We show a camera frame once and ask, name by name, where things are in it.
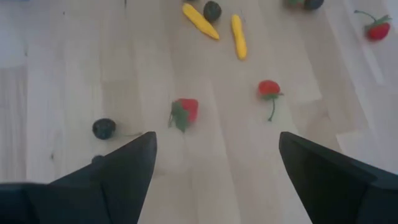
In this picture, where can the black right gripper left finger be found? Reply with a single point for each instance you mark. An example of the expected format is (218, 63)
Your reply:
(118, 186)

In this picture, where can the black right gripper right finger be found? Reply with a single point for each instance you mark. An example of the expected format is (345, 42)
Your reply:
(326, 186)

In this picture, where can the small dark toy blueberry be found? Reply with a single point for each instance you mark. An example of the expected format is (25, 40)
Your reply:
(98, 159)

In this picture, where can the large dark toy blueberry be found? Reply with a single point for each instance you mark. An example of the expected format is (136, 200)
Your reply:
(104, 128)

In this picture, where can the red strawberry broad green leaf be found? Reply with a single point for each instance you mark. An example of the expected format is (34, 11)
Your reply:
(186, 110)

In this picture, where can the red strawberry thin green stem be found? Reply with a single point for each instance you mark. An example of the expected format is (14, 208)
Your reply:
(377, 31)
(268, 87)

